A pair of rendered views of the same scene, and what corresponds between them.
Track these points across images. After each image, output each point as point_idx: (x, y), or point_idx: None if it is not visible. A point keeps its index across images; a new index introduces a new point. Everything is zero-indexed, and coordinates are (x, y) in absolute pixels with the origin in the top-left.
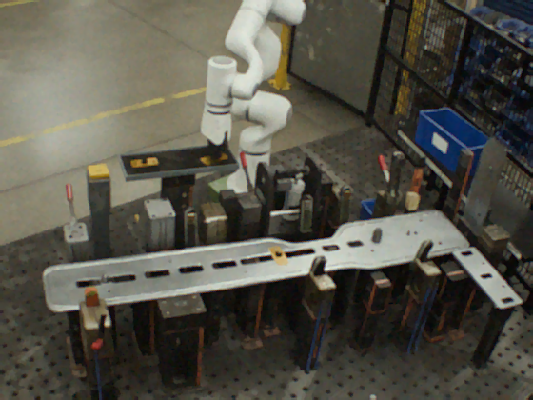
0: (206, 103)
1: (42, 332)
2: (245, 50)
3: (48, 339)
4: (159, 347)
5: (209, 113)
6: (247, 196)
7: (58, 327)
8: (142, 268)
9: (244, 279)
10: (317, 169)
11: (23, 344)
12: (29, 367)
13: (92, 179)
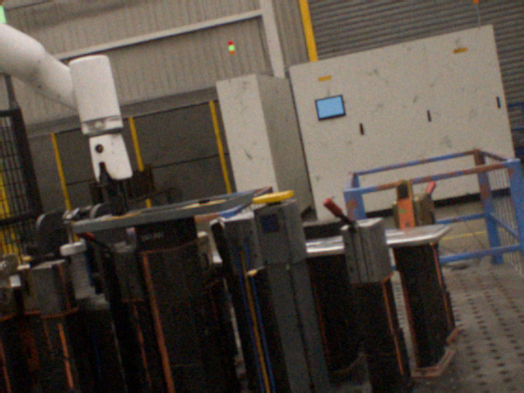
0: (118, 120)
1: (467, 384)
2: (50, 56)
3: (463, 378)
4: (351, 290)
5: (117, 138)
6: (128, 248)
7: (438, 386)
8: (313, 246)
9: None
10: (63, 212)
11: (504, 376)
12: (507, 359)
13: (289, 201)
